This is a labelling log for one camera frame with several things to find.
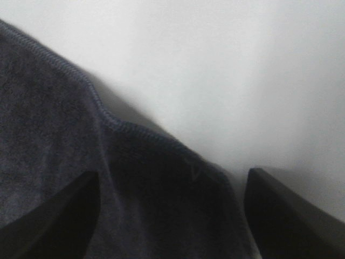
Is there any dark navy towel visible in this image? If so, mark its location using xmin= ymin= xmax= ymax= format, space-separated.
xmin=1 ymin=22 xmax=257 ymax=258

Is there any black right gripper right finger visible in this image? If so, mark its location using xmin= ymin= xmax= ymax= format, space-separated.
xmin=244 ymin=168 xmax=344 ymax=258

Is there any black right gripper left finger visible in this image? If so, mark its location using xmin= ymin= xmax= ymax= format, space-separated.
xmin=1 ymin=172 xmax=100 ymax=258

